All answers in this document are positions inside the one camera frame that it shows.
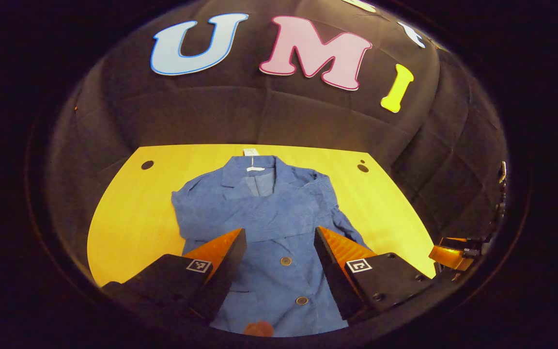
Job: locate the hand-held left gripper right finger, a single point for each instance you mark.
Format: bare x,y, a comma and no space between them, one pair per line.
332,276

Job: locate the blue button jacket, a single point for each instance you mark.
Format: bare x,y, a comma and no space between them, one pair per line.
269,213

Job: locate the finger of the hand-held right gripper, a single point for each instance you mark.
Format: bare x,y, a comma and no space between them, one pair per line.
453,240
448,256

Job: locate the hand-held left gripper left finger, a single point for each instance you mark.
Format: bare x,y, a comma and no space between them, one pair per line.
223,276

